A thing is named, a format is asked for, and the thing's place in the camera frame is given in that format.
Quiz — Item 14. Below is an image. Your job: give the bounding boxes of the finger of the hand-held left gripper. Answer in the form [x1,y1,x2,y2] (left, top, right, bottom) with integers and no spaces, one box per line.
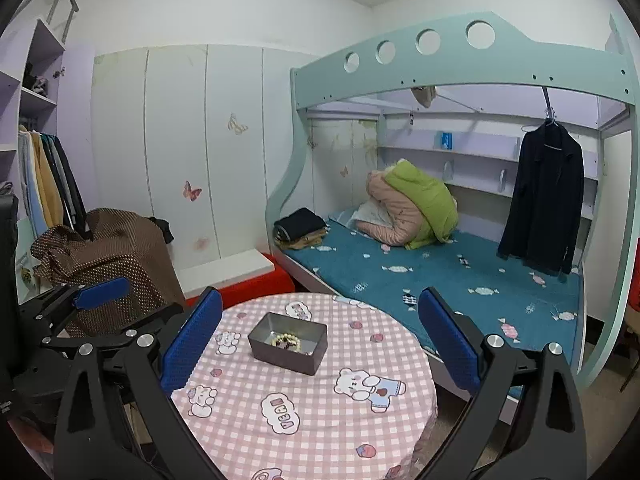
[39,302,186,356]
[20,276,132,331]

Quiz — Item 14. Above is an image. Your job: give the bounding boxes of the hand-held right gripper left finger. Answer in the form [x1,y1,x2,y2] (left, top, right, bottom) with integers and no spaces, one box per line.
[52,287,223,480]

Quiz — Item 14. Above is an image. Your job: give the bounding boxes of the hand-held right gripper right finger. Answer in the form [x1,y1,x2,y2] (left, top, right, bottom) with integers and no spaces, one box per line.
[417,287,588,480]

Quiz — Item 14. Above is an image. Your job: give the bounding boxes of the cream pearl bracelet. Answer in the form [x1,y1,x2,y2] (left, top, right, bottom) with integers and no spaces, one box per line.
[270,331,302,351]

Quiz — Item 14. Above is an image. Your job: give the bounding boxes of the grey metal tin box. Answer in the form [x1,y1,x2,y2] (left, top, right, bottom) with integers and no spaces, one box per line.
[248,312,328,376]

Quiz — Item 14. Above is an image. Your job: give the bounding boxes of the brown dotted cloth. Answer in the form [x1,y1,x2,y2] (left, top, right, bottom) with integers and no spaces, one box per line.
[31,208,186,336]

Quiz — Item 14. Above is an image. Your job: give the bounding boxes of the white step bench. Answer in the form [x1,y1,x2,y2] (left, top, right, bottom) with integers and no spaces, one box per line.
[177,249,273,297]

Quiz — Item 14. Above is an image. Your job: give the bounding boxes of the black garment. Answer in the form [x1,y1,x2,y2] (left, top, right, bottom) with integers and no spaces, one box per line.
[147,216,174,243]

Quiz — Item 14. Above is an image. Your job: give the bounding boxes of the red and white bench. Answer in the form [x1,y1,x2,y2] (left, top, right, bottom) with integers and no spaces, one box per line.
[185,255,293,311]

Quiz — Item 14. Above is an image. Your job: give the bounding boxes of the black panel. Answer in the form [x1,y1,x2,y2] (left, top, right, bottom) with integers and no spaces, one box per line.
[0,195,21,306]

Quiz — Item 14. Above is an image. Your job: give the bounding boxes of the row of hanging clothes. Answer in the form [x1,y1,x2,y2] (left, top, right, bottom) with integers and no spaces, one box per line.
[17,127,88,241]

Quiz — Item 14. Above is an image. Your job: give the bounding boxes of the pink quilt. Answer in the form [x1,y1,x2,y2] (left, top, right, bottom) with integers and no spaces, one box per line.
[359,170,426,247]

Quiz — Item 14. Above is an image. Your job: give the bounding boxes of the white pillow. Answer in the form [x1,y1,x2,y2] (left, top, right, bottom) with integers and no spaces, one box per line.
[347,205,396,236]

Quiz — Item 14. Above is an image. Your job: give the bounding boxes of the folded tan clothes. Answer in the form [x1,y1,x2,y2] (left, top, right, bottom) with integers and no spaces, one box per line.
[287,230,328,250]

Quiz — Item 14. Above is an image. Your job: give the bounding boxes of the folded dark clothes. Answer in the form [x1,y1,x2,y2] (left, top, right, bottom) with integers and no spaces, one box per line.
[273,208,328,243]

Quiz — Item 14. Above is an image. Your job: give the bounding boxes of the dark hanging jacket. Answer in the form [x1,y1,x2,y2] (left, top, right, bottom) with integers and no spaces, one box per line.
[497,121,585,276]

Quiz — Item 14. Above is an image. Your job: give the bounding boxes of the purple open wardrobe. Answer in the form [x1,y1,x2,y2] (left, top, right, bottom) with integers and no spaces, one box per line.
[0,17,96,306]

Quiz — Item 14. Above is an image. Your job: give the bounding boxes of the metal clothes hanger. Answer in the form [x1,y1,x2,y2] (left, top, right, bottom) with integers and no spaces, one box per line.
[520,87,561,133]

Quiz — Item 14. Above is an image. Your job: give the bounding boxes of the white bedside wall shelf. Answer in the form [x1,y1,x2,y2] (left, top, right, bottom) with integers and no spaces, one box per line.
[377,130,601,211]

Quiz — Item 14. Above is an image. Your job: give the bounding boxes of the light green bunk bed frame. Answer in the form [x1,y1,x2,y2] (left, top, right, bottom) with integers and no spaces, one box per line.
[265,10,638,391]

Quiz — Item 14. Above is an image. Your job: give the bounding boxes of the metal ladder rail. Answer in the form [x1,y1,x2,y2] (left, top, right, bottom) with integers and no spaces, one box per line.
[45,0,80,43]

